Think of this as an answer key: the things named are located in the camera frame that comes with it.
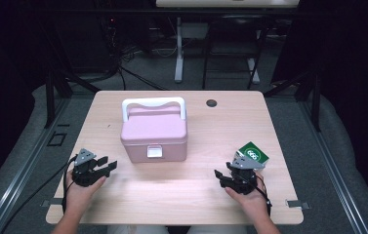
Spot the aluminium floor rail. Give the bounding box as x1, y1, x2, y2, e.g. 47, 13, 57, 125
0, 97, 72, 234
298, 97, 368, 234

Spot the grey metal bracket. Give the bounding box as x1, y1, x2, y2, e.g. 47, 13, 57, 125
285, 199, 311, 210

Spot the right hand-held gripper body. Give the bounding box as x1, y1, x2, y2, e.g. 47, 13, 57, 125
225, 155, 266, 196

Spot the right hand-held gripper cable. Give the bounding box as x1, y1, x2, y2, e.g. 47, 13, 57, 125
251, 174, 273, 217

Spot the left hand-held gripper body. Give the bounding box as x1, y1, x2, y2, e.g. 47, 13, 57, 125
71, 148, 107, 188

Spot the hand-held gripper cable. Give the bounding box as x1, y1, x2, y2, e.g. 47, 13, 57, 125
0, 155, 79, 234
251, 174, 273, 217

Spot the pink storage box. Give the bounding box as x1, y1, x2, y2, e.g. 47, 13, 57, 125
120, 97, 189, 164

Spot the black metal stand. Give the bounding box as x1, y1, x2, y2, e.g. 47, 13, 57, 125
43, 69, 102, 130
263, 69, 322, 133

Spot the bundle of black floor cables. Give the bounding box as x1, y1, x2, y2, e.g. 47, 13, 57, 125
100, 16, 170, 92

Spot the person's left hand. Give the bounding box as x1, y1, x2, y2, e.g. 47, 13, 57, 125
64, 172, 107, 214

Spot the person's right hand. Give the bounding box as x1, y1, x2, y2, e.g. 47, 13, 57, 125
225, 174, 270, 222

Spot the white desk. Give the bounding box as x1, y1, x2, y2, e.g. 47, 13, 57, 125
155, 0, 301, 85

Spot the black chair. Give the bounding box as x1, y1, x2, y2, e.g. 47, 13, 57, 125
201, 14, 270, 92

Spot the green and white carton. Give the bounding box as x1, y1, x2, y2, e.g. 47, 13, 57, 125
234, 140, 270, 168

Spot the left hand-held gripper cable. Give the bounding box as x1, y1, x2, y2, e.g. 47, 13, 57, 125
0, 155, 79, 234

